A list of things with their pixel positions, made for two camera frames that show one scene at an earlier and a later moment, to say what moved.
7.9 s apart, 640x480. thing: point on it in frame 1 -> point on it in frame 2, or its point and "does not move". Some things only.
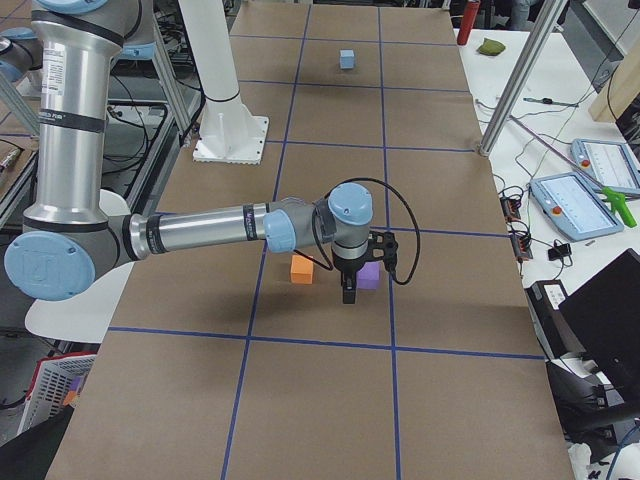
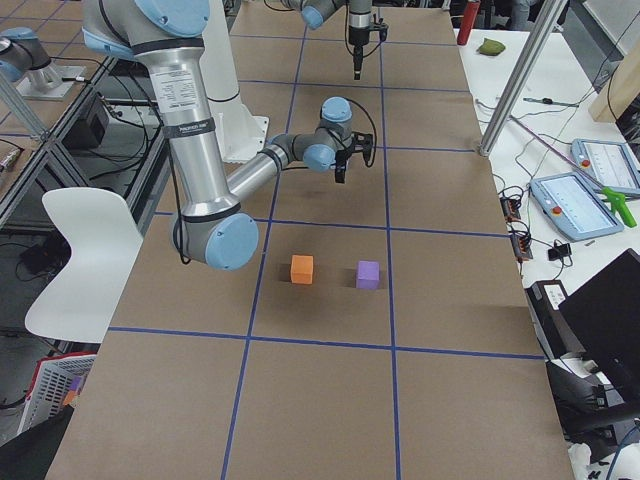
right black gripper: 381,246 -> 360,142
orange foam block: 302,270 does not move
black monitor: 604,315 does not move
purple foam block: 367,277 does not move
